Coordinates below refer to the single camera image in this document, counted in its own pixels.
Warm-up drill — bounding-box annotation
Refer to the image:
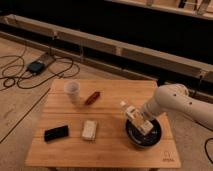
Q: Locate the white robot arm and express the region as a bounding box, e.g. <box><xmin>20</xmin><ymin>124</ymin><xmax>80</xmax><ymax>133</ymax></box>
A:
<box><xmin>141</xmin><ymin>84</ymin><xmax>213</xmax><ymax>131</ymax></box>

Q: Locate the dark ceramic bowl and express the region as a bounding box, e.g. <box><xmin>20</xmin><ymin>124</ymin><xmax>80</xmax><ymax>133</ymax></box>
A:
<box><xmin>125</xmin><ymin>119</ymin><xmax>162</xmax><ymax>148</ymax></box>

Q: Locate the small red-brown object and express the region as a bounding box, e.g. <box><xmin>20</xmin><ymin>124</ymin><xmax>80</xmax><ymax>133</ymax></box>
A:
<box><xmin>85</xmin><ymin>92</ymin><xmax>100</xmax><ymax>105</ymax></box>

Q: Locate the white plastic cup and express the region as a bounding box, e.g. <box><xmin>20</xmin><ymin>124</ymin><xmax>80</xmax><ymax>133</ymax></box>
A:
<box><xmin>64</xmin><ymin>81</ymin><xmax>80</xmax><ymax>104</ymax></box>

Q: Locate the wooden table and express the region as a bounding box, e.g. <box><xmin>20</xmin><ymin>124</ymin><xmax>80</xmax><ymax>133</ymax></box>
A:
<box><xmin>26</xmin><ymin>79</ymin><xmax>181</xmax><ymax>168</ymax></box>

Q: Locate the white sponge block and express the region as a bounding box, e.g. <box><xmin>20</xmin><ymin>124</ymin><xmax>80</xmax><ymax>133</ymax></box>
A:
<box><xmin>82</xmin><ymin>120</ymin><xmax>97</xmax><ymax>140</ymax></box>

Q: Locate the blue power adapter box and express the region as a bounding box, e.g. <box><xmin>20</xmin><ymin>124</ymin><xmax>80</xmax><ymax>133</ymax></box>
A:
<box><xmin>27</xmin><ymin>61</ymin><xmax>45</xmax><ymax>74</ymax></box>

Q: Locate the black rectangular box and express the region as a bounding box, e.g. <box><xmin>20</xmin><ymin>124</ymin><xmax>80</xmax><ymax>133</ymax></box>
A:
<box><xmin>44</xmin><ymin>125</ymin><xmax>69</xmax><ymax>142</ymax></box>

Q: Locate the wooden frame rail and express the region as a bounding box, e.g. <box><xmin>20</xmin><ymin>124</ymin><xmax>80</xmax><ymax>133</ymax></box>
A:
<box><xmin>0</xmin><ymin>14</ymin><xmax>213</xmax><ymax>81</ymax></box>

